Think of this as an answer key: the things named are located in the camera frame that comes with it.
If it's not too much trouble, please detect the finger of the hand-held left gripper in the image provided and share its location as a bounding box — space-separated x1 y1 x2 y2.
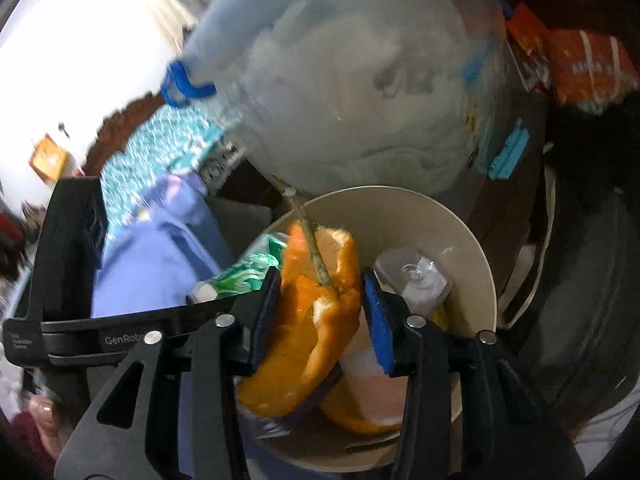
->
186 272 275 316

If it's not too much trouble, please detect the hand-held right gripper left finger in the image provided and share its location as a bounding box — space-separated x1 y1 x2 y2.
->
54 266 283 480

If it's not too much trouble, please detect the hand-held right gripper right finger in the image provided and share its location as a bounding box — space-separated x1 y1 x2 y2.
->
361 266 586 480

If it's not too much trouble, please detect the green white packet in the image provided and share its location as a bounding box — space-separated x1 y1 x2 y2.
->
187 232 288 306

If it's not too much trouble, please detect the large orange peel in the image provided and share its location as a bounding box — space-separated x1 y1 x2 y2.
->
235 220 362 418

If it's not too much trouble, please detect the pink bottle with white cap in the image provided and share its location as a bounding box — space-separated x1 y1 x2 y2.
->
340 305 416 423

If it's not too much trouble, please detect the thin green stalk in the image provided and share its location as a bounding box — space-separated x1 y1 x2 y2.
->
287 192 333 291

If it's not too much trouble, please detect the beige waste bin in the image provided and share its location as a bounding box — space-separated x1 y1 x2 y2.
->
235 185 498 473

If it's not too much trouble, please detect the person's left hand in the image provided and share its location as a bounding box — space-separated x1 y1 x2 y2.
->
27 394 70 461

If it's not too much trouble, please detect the clear plastic wrapper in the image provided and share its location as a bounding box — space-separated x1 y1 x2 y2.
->
372 245 453 316

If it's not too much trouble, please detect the teal patterned blanket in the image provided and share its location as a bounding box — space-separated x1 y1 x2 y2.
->
100 105 226 221

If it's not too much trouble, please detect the carved wooden headboard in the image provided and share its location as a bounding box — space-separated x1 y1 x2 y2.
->
82 91 166 176

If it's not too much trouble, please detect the dark bag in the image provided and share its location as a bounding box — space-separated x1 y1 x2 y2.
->
500 110 640 411

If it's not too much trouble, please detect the red orange box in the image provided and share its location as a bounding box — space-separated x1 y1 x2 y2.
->
505 2 551 93

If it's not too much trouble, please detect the orange snack packet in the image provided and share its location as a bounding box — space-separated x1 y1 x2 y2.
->
547 27 640 116

